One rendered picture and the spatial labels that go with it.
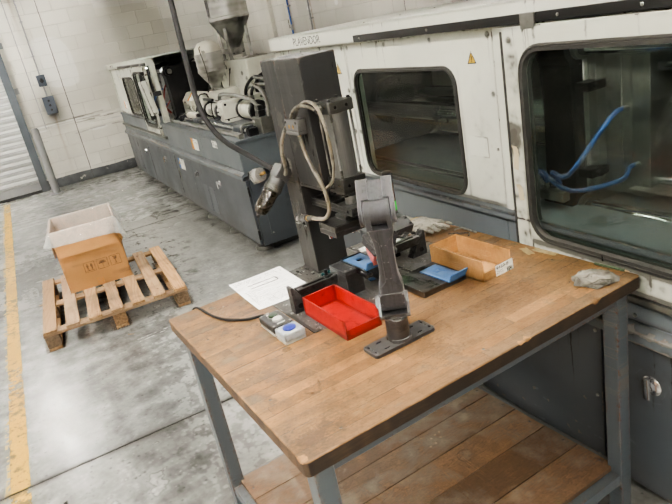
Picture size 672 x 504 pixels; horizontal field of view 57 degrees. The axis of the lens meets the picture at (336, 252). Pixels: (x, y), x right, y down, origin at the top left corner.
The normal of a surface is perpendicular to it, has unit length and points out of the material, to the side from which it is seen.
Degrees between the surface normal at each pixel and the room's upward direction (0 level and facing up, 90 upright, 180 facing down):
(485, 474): 0
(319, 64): 90
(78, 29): 90
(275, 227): 90
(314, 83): 90
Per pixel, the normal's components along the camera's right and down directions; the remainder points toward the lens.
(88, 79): 0.47, 0.23
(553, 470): -0.18, -0.92
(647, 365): -0.86, 0.32
